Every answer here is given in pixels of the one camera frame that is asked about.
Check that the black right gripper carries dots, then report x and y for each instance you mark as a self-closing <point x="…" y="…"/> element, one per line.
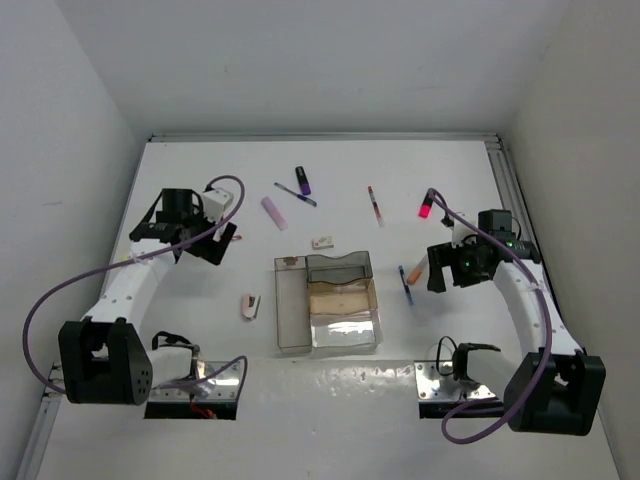
<point x="439" y="256"/>

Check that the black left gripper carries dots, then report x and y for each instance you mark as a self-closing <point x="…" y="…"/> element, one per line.
<point x="210" y="249"/>

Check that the blue gel pen clear cap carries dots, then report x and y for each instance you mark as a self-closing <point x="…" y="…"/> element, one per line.
<point x="405" y="285"/>

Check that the red gel pen clear cap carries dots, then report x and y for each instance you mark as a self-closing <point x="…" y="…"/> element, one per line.
<point x="377" y="211"/>

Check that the blue ballpoint pen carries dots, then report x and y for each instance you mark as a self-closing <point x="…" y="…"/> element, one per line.
<point x="299" y="196"/>

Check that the purple black highlighter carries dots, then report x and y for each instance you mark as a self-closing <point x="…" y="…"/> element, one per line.
<point x="303" y="181"/>

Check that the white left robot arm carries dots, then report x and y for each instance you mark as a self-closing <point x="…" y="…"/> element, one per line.
<point x="103" y="358"/>

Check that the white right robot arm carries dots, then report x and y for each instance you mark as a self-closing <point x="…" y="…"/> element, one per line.
<point x="555" y="387"/>

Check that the orange pastel highlighter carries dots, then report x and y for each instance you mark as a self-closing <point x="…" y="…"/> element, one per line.
<point x="417" y="271"/>

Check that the pink black highlighter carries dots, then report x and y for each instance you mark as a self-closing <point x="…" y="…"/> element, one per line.
<point x="426" y="205"/>

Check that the pink mini stapler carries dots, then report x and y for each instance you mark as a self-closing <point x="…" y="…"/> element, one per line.
<point x="250" y="306"/>

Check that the grey clear tray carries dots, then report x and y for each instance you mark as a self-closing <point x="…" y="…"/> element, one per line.
<point x="339" y="270"/>

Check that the amber clear tray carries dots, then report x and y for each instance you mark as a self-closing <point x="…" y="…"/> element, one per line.
<point x="342" y="299"/>

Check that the long smoky clear tray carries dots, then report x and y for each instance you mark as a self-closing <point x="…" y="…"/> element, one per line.
<point x="292" y="306"/>

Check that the clear transparent tray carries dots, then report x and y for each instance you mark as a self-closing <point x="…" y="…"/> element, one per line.
<point x="343" y="335"/>

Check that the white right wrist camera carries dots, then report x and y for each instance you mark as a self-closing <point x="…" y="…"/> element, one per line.
<point x="461" y="235"/>

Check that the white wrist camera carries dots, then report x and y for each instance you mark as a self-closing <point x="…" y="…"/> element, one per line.
<point x="215" y="203"/>
<point x="461" y="235"/>

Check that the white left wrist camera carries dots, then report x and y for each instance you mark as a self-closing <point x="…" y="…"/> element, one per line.
<point x="215" y="203"/>

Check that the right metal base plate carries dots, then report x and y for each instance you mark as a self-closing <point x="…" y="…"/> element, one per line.
<point x="433" y="387"/>

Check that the metal base plate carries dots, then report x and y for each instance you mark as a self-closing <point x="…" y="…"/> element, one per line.
<point x="219" y="388"/>
<point x="433" y="387"/>

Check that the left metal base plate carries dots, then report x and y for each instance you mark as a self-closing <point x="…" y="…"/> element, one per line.
<point x="219" y="388"/>

